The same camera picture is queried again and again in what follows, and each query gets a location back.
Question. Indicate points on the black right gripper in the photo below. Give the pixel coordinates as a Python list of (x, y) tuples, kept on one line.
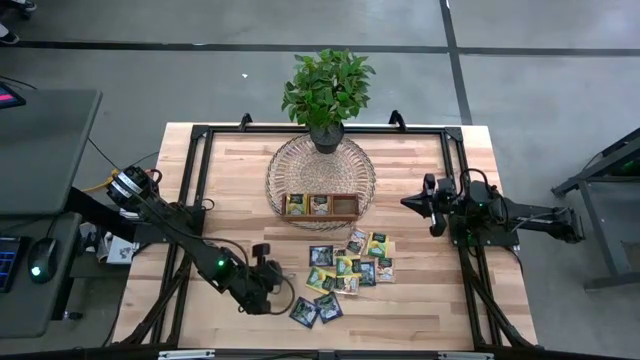
[(445, 200)]

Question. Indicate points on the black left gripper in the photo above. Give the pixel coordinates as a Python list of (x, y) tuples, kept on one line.
[(257, 290)]

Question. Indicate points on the dark blue blackcurrant tea packet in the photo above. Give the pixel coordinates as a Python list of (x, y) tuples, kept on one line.
[(304, 312), (328, 307), (367, 274), (321, 256)]

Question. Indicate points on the green yellow lemon tea packet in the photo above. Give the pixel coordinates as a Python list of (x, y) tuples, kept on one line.
[(296, 205), (320, 279), (378, 245), (347, 265)]

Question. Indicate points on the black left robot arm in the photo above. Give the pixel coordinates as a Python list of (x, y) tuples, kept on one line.
[(200, 250)]

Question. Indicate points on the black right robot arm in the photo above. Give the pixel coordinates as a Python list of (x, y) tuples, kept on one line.
[(530, 220)]

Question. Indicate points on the wooden three-compartment tea box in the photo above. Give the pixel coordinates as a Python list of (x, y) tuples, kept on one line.
[(345, 206)]

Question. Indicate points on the round woven placemat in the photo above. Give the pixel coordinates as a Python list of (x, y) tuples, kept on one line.
[(300, 170)]

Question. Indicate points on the white printed box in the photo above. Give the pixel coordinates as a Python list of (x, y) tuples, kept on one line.
[(122, 250)]

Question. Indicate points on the green potted plant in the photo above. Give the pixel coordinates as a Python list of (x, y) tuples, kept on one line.
[(325, 90)]

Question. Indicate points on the grey metal stand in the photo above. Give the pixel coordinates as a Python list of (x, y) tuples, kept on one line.
[(600, 231)]

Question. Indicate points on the black computer mouse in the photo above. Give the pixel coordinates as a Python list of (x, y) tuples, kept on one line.
[(42, 260)]

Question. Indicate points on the grey desk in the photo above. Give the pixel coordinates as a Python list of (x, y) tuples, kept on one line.
[(30, 310), (45, 150)]

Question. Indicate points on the backlit black keyboard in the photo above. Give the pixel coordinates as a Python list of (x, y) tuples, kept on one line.
[(7, 265)]

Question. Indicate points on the black computer monitor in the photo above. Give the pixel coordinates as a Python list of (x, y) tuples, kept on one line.
[(7, 97)]

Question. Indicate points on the person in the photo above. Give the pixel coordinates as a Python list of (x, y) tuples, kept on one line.
[(7, 35)]

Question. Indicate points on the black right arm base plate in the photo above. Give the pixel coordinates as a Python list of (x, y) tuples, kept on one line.
[(500, 241)]

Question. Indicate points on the black frame clamp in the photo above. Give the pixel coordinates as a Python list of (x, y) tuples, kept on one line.
[(397, 121), (245, 122)]

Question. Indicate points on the silver aluminium bracket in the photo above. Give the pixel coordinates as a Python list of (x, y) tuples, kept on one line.
[(465, 355), (185, 354)]

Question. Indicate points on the black aluminium table frame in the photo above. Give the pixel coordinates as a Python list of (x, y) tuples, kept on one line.
[(250, 130)]

